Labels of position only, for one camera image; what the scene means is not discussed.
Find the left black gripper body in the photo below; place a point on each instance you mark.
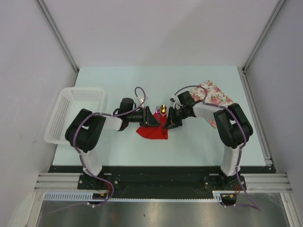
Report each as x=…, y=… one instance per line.
x=145, y=117

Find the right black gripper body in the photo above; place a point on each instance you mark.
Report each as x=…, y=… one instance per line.
x=181, y=114

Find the red paper napkin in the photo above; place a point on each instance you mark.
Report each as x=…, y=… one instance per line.
x=155, y=133

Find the iridescent fork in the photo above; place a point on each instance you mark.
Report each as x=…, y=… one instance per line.
x=157, y=110

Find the iridescent spoon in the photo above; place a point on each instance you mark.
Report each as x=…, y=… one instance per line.
x=163, y=110

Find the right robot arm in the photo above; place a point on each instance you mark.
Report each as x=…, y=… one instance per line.
x=233, y=127

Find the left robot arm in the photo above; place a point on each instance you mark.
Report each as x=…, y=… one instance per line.
x=84, y=131

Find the floral tray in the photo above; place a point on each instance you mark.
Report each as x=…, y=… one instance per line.
x=214, y=94

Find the white plastic basket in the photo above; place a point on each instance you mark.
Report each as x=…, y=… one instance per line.
x=69, y=103

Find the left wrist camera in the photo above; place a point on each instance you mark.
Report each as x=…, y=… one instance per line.
x=142, y=98

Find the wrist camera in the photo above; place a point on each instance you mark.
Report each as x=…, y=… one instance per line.
x=175, y=100
x=142, y=98

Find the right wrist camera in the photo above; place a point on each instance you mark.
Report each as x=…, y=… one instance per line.
x=175, y=100

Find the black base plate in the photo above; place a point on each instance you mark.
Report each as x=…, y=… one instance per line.
x=164, y=182

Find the left aluminium frame post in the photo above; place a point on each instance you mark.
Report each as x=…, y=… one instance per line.
x=57, y=34

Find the aluminium frame post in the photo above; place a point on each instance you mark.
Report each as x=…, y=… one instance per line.
x=57, y=34
x=264, y=33

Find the right aluminium frame post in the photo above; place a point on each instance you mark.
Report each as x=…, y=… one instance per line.
x=264, y=33

